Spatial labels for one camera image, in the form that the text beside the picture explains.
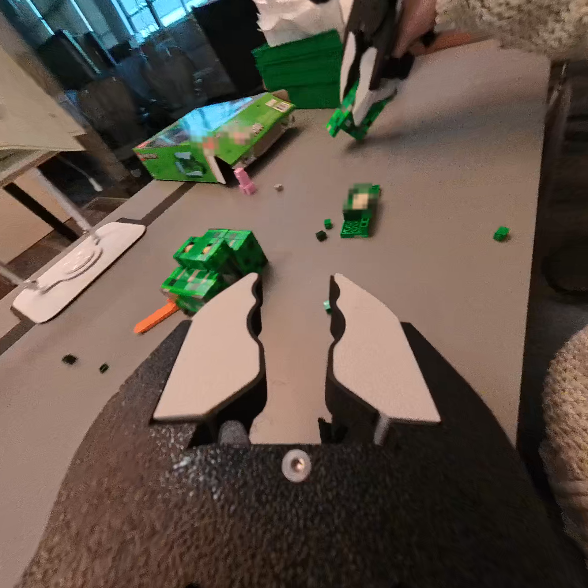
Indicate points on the white book stand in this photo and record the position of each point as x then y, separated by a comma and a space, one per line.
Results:
78, 271

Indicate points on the black office chair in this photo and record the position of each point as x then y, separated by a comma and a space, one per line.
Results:
220, 36

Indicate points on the white crumpled paper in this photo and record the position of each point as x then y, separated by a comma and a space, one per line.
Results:
294, 23

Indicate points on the pink lego pig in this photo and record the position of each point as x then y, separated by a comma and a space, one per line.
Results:
243, 181

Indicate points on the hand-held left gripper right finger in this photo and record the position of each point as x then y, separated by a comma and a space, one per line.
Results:
376, 367

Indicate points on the green lego legs assembly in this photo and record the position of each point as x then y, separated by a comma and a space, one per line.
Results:
206, 262

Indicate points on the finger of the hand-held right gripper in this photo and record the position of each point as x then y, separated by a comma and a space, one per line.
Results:
348, 64
367, 92

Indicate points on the hollow green lego head block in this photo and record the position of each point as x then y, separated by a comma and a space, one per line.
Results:
354, 228

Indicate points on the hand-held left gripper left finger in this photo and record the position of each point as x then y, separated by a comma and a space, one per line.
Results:
211, 363

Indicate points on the lego instruction booklet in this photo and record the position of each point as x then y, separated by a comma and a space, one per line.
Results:
27, 115

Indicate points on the orange brick separator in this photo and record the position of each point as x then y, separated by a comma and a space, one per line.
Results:
156, 317

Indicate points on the person's right hand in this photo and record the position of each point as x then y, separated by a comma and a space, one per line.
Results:
415, 27

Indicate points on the green lego set box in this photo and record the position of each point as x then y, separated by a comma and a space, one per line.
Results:
158, 167

